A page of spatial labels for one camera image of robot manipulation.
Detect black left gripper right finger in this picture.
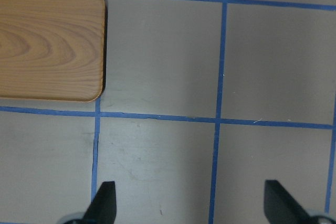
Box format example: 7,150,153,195
264,180,310,224

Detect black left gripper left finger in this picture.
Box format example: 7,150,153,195
81,182,117,224

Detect wooden tray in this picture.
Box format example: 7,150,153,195
1,0,106,102

